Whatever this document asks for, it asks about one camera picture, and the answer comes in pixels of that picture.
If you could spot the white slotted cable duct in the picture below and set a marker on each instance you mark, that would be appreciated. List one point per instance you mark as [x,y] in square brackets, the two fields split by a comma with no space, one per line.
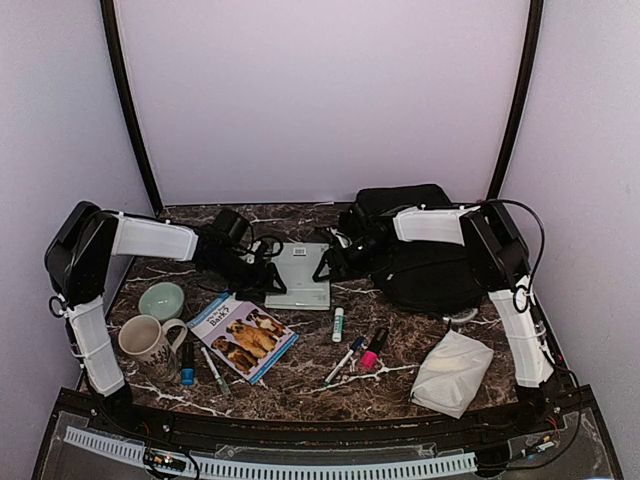
[166,463]

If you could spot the white thin pen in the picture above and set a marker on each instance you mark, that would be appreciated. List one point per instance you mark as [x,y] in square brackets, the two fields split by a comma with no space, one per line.
[223,386]

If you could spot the black frame post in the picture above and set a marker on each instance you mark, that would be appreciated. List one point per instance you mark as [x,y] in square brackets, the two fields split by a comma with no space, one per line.
[128,109]
[525,70]

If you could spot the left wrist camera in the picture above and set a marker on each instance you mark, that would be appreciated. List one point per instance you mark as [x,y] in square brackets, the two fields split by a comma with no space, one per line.
[230,227]

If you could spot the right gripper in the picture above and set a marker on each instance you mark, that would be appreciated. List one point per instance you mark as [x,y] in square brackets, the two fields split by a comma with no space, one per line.
[344,263]

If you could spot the white cloth pouch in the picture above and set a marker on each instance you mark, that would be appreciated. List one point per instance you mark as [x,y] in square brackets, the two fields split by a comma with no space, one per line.
[450,376]

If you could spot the white glue stick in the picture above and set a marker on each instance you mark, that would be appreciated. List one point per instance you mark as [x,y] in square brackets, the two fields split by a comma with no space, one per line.
[338,322]

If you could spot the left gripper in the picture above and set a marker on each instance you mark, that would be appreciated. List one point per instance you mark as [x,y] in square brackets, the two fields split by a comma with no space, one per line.
[260,282]

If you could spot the black marker blue cap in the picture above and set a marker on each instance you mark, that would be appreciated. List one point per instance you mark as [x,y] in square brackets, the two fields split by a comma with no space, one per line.
[187,364]

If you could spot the cream patterned mug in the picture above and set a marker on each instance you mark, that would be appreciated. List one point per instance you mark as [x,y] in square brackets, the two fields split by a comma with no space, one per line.
[153,345]

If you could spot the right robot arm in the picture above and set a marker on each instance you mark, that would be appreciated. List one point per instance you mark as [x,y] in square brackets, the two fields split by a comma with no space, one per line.
[498,262]

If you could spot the white pen blue cap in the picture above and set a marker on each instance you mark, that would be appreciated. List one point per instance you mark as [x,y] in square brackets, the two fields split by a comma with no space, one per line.
[352,350]

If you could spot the right black frame post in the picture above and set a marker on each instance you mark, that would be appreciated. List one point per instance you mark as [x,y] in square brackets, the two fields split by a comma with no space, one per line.
[525,70]

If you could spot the black front rail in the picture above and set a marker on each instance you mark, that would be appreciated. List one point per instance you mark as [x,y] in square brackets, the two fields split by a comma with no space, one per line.
[358,413]

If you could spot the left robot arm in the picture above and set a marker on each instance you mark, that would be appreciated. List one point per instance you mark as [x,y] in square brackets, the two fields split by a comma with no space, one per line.
[78,258]

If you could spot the dog picture book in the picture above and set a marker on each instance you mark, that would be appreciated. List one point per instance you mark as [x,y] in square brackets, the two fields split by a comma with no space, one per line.
[244,336]

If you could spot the left black frame post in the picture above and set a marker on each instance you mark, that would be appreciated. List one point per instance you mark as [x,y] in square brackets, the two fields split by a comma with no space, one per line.
[128,109]

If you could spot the black student bag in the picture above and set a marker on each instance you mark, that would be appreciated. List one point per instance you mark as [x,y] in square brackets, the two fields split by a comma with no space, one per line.
[420,276]

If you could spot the green ceramic bowl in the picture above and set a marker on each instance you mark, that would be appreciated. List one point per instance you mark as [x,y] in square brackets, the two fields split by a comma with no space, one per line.
[163,301]

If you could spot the grey Great Gatsby book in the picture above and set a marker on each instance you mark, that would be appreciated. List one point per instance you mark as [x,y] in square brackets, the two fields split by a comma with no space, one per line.
[296,265]

